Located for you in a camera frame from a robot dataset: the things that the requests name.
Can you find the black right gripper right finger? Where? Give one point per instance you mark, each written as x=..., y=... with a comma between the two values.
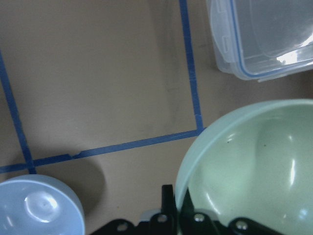
x=193, y=222

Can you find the clear plastic food container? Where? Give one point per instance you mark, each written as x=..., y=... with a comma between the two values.
x=262, y=39

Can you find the green bowl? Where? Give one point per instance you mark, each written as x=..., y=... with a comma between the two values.
x=255, y=162

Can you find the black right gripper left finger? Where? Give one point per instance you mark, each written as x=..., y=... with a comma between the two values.
x=168, y=207

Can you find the blue bowl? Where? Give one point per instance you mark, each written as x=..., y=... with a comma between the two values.
x=36, y=204

